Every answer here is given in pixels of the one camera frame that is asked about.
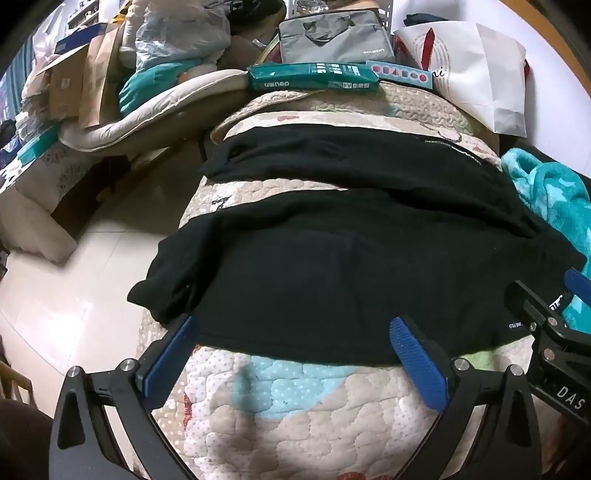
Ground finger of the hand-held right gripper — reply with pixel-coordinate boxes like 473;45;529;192
556;268;591;333
505;279;573;354

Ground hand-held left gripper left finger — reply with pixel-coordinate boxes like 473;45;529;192
48;315;200;480

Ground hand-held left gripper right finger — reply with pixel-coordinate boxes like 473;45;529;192
389;315;542;480

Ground black pants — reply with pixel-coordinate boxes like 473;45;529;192
127;124;587;367

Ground teal fleece blanket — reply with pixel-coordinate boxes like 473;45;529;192
501;148;591;335

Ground patterned quilted blanket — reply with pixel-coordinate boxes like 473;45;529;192
136;85;555;480

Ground dark brown cloth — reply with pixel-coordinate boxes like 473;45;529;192
0;399;54;480

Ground patterned covered bench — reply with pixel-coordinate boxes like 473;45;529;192
0;124;112;264

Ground white paper bag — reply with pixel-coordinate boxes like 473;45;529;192
392;21;529;137

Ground beige cushion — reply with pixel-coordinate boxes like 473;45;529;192
60;69;252;153

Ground teal flat box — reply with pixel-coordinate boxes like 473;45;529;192
16;124;61;162

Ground teal box with pink shapes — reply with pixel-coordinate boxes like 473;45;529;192
367;60;435;90

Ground cardboard box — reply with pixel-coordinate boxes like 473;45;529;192
46;44;90;123

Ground dark blue cloth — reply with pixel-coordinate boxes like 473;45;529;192
402;13;453;28

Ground long green box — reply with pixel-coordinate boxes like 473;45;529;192
247;62;382;95

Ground grey laptop bag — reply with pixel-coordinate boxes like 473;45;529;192
277;10;397;65

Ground clear plastic bag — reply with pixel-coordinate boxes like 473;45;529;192
117;0;232;75

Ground blue box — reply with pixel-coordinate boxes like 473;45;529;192
54;23;109;54

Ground wooden bed frame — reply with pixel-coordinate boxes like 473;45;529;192
531;0;591;70

